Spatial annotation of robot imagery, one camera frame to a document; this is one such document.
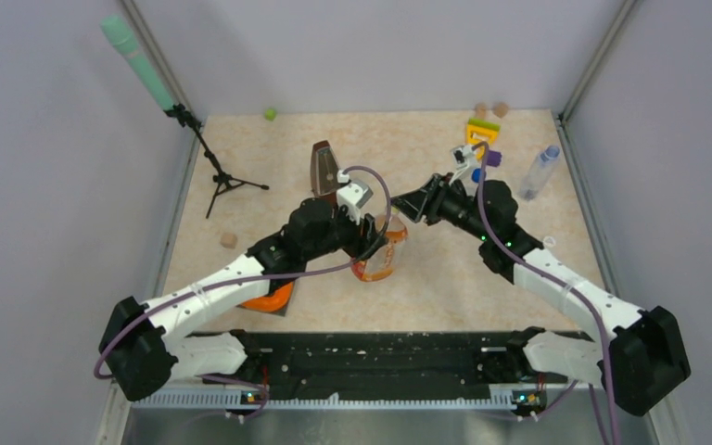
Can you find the black tripod microphone stand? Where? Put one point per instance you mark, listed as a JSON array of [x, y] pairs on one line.
[[225, 182]]

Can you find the orange juice bottle yellow cap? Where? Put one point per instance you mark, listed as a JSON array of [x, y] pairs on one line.
[[387, 258]]

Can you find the orange tape dispenser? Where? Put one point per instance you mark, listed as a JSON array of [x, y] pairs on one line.
[[267, 301]]

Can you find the dark grey square mat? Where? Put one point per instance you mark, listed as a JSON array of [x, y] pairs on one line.
[[288, 304]]

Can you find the grey toothed cable tray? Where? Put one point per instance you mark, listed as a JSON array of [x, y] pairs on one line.
[[240, 398]]

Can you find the yellow triangular toy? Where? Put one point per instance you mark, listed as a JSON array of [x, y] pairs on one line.
[[477, 130]]

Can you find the tan wooden cube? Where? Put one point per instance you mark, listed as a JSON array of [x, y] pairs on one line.
[[228, 240]]

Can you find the purple cube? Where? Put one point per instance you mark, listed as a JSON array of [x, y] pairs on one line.
[[493, 158]]

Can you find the brown wooden metronome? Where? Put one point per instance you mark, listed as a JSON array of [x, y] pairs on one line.
[[324, 171]]

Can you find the mint green microphone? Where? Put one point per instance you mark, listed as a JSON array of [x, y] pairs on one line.
[[121, 37]]

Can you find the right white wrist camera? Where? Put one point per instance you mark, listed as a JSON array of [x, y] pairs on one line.
[[467, 159]]

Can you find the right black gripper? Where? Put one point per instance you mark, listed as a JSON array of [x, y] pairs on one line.
[[428, 200]]

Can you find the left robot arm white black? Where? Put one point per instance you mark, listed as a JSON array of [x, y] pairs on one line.
[[148, 344]]

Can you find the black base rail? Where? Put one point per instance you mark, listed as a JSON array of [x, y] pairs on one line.
[[385, 366]]

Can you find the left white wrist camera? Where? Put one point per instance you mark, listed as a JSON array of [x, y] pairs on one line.
[[352, 195]]

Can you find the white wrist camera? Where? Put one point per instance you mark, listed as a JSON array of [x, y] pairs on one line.
[[352, 195], [467, 159]]

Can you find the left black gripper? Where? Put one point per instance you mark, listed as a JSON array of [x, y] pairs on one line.
[[366, 239]]

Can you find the tan wooden block right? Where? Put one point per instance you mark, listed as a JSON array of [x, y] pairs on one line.
[[500, 110]]

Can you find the tan wooden block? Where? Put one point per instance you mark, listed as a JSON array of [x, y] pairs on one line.
[[481, 111], [500, 110]]

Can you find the tan wooden block left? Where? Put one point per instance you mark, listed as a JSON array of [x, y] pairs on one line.
[[481, 111]]

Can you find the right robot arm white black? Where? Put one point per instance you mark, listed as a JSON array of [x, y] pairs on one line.
[[638, 354]]

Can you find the clear small water bottle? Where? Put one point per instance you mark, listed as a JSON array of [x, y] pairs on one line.
[[539, 172]]

